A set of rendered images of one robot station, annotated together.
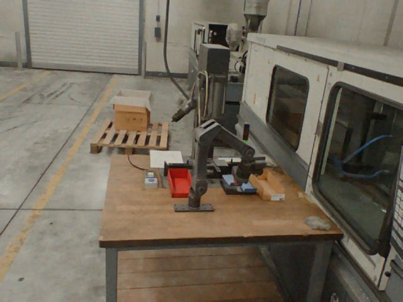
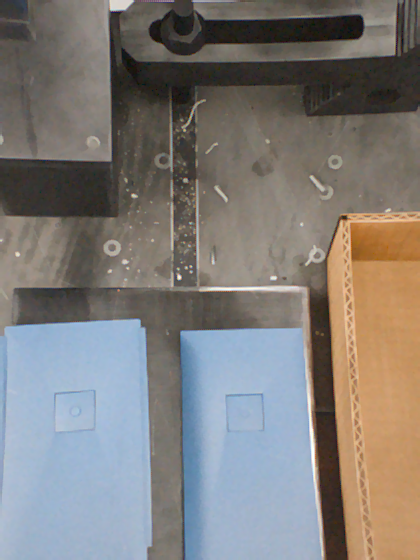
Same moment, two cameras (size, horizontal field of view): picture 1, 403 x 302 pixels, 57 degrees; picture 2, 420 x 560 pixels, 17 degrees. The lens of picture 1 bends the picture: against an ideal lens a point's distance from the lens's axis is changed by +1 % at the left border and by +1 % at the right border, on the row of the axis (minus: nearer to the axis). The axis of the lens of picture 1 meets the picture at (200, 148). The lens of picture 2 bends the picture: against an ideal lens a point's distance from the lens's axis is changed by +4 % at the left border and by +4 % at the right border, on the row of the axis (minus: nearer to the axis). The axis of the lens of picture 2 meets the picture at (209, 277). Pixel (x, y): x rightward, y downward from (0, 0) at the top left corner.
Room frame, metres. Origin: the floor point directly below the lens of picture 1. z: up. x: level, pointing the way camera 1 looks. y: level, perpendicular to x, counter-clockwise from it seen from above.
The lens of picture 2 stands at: (1.73, -0.27, 1.66)
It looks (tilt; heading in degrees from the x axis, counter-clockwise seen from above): 71 degrees down; 7
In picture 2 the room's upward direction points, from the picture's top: 4 degrees clockwise
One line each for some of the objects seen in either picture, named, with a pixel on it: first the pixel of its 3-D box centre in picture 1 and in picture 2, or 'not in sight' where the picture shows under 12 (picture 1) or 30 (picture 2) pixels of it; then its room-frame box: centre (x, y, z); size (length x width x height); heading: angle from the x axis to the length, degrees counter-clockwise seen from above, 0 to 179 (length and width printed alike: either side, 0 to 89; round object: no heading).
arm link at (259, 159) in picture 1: (253, 157); not in sight; (1.72, -0.27, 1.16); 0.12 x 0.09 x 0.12; 109
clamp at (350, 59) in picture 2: (237, 166); (253, 54); (2.11, -0.24, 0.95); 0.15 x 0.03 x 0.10; 102
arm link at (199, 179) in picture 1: (201, 162); not in sight; (1.63, -0.01, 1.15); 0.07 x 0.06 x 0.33; 19
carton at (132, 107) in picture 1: (133, 109); not in sight; (5.41, 1.07, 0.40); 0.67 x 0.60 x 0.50; 4
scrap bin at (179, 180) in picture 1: (180, 182); not in sight; (1.84, 0.10, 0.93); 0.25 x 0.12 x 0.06; 12
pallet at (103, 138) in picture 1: (133, 136); not in sight; (5.11, 1.00, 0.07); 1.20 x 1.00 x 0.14; 5
